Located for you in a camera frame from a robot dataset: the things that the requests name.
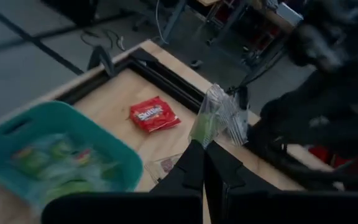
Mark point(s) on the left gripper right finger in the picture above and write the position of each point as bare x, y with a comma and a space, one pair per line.
228, 186

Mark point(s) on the red plastic crate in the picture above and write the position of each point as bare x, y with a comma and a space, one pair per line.
337, 160

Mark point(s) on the red Skittles candy pack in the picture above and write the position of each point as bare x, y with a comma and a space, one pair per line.
154, 115

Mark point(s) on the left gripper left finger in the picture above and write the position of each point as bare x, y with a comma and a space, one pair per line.
182, 186

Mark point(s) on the black equipment case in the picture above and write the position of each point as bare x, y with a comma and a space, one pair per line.
73, 11

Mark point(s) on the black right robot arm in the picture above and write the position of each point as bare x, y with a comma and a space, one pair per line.
322, 109

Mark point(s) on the teal plastic bin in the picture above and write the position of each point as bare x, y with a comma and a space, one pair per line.
126, 168

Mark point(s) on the black aluminium table frame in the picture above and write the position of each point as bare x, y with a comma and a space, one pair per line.
166, 81

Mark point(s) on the black antenna bracket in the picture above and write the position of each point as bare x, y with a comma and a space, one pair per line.
101, 59

